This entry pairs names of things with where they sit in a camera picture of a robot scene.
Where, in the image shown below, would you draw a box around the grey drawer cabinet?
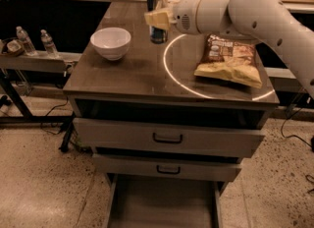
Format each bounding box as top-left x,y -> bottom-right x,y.
62,1 -> 281,184

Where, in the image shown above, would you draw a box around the black floor cable right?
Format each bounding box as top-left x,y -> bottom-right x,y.
280,97 -> 314,149

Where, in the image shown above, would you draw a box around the plastic water bottle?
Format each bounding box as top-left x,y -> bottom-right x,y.
40,29 -> 59,59
16,27 -> 37,56

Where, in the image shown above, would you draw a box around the black floor cable left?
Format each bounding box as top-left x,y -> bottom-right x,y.
39,97 -> 75,136

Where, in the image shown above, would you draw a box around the open bottom drawer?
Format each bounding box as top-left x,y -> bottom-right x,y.
102,175 -> 223,228

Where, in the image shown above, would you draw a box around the small dark bowl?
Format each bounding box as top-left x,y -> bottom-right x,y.
0,37 -> 24,57

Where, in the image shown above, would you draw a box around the white bowl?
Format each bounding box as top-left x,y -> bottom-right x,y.
90,28 -> 131,61

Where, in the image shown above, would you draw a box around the middle drawer with handle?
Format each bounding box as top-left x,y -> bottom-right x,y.
93,154 -> 241,182

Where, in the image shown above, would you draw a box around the top drawer with handle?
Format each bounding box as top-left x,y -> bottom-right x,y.
74,118 -> 265,157

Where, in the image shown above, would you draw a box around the redbull can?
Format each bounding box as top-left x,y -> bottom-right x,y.
145,0 -> 168,44

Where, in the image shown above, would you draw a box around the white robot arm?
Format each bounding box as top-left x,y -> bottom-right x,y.
144,0 -> 314,97

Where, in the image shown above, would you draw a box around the grey side bench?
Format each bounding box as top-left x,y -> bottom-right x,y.
0,51 -> 81,74

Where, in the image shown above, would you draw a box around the black floor cable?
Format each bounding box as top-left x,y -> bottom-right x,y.
39,97 -> 75,136
280,97 -> 314,149

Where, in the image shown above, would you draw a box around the drawer with handle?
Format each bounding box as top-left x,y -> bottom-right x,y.
93,154 -> 241,182
74,118 -> 265,157

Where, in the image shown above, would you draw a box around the left plastic water bottle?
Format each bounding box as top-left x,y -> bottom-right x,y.
16,27 -> 37,56

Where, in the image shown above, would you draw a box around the right plastic water bottle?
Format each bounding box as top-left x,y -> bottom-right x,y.
40,29 -> 59,59

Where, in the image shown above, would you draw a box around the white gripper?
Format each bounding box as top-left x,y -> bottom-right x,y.
144,0 -> 202,34

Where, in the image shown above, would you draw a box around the sea salt chips bag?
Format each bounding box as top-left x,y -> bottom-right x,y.
194,34 -> 262,88

